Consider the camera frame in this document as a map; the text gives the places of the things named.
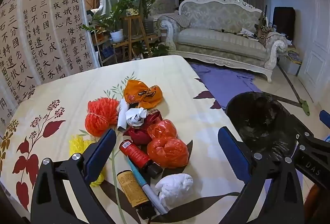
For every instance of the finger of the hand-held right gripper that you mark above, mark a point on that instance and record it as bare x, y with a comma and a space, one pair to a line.
325, 118
313, 142

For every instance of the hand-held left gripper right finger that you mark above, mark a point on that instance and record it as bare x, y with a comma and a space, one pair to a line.
232, 154

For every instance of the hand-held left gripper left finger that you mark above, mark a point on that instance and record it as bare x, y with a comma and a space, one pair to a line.
101, 155

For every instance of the yellow foam net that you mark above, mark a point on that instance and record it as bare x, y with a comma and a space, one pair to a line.
77, 144

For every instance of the red bottle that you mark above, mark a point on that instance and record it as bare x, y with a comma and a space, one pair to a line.
134, 151

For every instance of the orange foam net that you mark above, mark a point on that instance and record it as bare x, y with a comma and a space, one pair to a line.
100, 115

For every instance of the white paper tube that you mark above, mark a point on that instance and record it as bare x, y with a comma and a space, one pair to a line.
122, 120

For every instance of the brown bottle yellow label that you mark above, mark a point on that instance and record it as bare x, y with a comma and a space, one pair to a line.
129, 188

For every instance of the black-lined trash bin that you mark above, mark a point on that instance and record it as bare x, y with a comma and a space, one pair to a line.
260, 120

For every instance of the white paper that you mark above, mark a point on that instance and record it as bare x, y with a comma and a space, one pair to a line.
134, 115

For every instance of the teal marker pen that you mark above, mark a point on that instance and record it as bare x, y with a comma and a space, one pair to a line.
152, 194

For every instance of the large red plastic bag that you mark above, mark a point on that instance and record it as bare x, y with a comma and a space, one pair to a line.
167, 153

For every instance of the white tissue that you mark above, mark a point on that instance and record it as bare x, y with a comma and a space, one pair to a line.
175, 185

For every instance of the small red plastic bag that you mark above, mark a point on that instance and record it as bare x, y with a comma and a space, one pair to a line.
162, 129

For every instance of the orange plastic bag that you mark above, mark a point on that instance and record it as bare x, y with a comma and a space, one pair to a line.
134, 90

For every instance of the person's right forearm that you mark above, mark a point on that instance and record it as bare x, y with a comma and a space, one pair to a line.
312, 198

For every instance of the green slipper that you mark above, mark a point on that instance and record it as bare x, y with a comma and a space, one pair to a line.
305, 108

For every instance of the storage box with fabrics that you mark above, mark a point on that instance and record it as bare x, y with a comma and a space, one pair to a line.
290, 64

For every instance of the purple floor cloth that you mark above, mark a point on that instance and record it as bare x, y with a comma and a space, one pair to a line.
226, 82

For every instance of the white door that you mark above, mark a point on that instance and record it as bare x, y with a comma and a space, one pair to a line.
314, 46

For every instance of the floral tablecloth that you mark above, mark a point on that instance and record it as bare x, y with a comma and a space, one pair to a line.
167, 74

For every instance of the black covered television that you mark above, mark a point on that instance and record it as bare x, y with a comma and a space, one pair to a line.
283, 23

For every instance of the brown patterned cloth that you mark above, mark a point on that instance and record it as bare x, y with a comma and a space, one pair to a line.
263, 28

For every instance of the white ornate sofa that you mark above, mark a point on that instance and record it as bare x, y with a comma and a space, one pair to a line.
219, 41

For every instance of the pile of papers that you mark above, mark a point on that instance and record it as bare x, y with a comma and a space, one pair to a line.
246, 33

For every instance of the small leafy potted plant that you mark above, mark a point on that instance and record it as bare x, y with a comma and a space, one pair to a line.
159, 50

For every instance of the leafy plant white pot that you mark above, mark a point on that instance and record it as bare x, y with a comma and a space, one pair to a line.
117, 35

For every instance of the wooden plant stand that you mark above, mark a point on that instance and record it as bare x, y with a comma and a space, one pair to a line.
130, 30

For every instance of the calligraphy paper screen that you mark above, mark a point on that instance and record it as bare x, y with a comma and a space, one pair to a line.
38, 33

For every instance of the tall plant dark pot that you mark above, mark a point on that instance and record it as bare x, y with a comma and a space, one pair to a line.
148, 25

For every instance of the striped throw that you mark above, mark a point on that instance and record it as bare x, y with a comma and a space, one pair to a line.
175, 21

